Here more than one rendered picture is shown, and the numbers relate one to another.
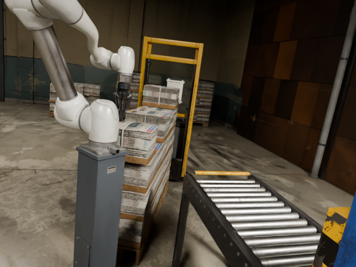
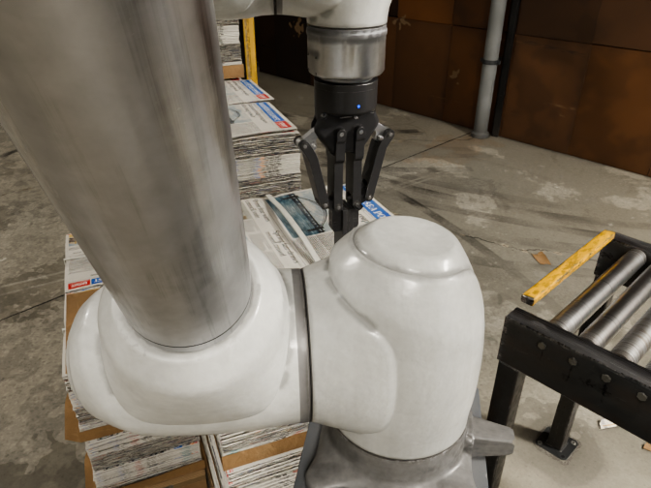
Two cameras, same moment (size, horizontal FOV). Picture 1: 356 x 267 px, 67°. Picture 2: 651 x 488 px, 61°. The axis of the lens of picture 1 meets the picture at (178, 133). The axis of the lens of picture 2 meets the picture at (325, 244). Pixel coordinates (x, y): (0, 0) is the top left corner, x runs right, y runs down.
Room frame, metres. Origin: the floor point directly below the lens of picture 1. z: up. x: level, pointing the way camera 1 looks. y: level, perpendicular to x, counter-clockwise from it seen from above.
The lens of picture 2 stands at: (1.08, 0.69, 1.52)
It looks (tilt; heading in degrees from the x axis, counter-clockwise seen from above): 30 degrees down; 333
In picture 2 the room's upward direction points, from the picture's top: straight up
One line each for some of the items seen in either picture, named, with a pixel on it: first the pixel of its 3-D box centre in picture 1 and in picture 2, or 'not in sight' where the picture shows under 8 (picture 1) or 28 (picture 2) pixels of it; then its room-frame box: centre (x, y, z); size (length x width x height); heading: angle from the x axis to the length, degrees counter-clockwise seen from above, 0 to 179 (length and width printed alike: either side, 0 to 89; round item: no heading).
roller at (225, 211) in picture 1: (255, 211); not in sight; (1.37, -0.48, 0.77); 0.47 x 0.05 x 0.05; 107
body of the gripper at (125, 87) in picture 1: (123, 90); (345, 114); (1.65, 0.37, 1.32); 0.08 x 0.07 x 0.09; 85
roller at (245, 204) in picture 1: (249, 205); not in sight; (1.43, -0.46, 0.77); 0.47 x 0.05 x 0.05; 107
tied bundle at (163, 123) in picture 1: (148, 125); (221, 164); (2.49, 0.29, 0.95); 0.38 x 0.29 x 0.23; 84
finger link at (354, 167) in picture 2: (124, 101); (354, 165); (1.65, 0.35, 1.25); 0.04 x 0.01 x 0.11; 175
